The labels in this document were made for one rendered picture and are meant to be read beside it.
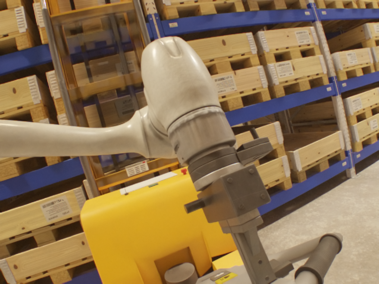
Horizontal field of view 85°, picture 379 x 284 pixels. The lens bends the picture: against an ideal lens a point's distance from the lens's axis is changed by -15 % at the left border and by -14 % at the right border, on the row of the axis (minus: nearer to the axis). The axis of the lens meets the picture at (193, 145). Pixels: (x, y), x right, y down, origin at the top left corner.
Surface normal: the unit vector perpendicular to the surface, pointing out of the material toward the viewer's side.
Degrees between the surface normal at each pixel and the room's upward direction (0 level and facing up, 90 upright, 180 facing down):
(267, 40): 90
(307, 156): 90
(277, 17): 90
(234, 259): 22
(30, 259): 90
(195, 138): 71
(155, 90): 80
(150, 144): 112
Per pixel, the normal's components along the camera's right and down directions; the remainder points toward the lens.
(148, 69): -0.68, -0.04
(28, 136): 0.77, -0.07
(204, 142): -0.14, -0.23
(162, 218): 0.23, -0.26
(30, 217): 0.32, 0.01
